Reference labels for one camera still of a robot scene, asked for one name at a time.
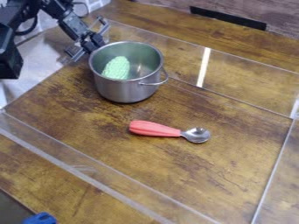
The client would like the green bitter gourd toy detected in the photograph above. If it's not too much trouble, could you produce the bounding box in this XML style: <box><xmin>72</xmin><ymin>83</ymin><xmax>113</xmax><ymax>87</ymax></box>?
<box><xmin>101</xmin><ymin>56</ymin><xmax>129</xmax><ymax>80</ymax></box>

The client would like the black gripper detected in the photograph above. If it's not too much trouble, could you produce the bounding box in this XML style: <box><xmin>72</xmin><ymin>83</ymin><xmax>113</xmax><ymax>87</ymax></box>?
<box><xmin>58</xmin><ymin>12</ymin><xmax>109</xmax><ymax>62</ymax></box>

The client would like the black strip on wall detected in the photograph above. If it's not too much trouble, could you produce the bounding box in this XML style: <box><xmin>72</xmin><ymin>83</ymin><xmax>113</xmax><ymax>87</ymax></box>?
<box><xmin>189</xmin><ymin>6</ymin><xmax>266</xmax><ymax>31</ymax></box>

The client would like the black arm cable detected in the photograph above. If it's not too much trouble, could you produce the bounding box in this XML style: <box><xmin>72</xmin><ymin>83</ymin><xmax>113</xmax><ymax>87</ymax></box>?
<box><xmin>13</xmin><ymin>14</ymin><xmax>40</xmax><ymax>37</ymax></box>

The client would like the blue object at corner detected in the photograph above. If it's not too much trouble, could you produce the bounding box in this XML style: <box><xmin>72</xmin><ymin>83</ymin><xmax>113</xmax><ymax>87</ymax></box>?
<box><xmin>22</xmin><ymin>212</ymin><xmax>57</xmax><ymax>224</ymax></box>

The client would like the clear acrylic barrier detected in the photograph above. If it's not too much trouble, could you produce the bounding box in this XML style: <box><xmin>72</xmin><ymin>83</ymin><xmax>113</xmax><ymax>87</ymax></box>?
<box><xmin>0</xmin><ymin>23</ymin><xmax>299</xmax><ymax>224</ymax></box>

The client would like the red handled metal spoon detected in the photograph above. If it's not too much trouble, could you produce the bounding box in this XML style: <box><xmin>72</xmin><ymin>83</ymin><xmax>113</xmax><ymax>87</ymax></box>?
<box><xmin>128</xmin><ymin>120</ymin><xmax>210</xmax><ymax>144</ymax></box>

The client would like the silver metal pot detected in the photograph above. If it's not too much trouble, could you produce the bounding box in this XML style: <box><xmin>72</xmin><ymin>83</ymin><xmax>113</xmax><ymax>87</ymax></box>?
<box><xmin>88</xmin><ymin>41</ymin><xmax>168</xmax><ymax>103</ymax></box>

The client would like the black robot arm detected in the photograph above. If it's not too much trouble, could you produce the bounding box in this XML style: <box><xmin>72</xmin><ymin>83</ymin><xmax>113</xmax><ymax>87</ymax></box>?
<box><xmin>0</xmin><ymin>0</ymin><xmax>108</xmax><ymax>80</ymax></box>

